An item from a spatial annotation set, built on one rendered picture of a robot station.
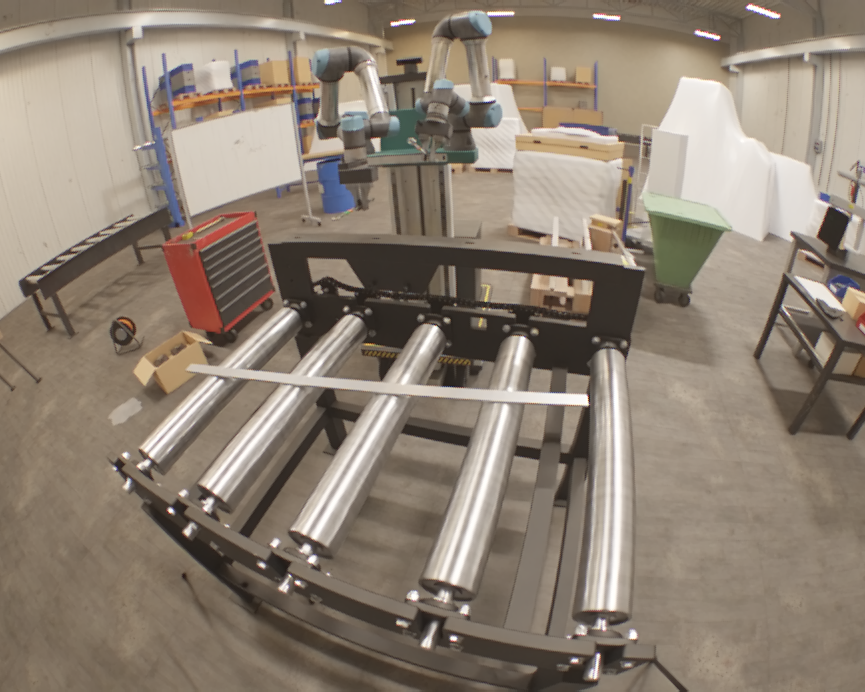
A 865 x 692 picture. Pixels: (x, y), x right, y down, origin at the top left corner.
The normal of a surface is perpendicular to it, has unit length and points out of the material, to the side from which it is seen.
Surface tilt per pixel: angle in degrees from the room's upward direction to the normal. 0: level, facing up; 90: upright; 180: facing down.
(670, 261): 101
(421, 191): 90
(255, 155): 90
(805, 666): 0
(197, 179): 90
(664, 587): 0
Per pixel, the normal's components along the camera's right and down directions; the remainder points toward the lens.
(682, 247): -0.43, 0.68
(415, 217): -0.22, 0.57
